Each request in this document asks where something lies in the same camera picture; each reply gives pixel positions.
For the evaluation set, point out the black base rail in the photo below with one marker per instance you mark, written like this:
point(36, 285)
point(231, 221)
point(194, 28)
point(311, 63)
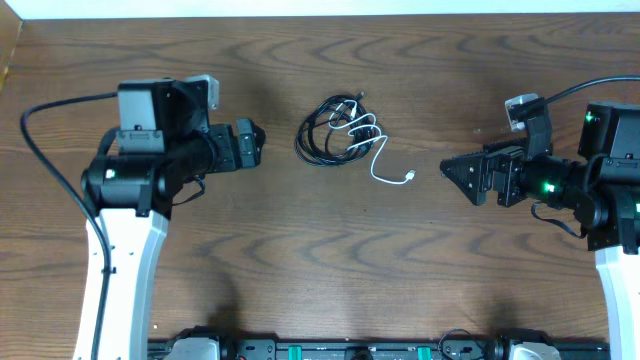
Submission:
point(204, 343)

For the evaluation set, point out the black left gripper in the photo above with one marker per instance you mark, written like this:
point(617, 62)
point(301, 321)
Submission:
point(227, 158)

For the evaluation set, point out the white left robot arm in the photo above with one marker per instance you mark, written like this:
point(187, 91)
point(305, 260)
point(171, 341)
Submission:
point(164, 141)

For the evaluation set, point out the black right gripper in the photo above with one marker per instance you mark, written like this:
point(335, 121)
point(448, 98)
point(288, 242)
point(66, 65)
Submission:
point(509, 159)

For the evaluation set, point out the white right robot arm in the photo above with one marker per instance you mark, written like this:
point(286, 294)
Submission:
point(601, 190)

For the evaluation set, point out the clear tape strip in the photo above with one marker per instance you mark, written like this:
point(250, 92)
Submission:
point(491, 131)

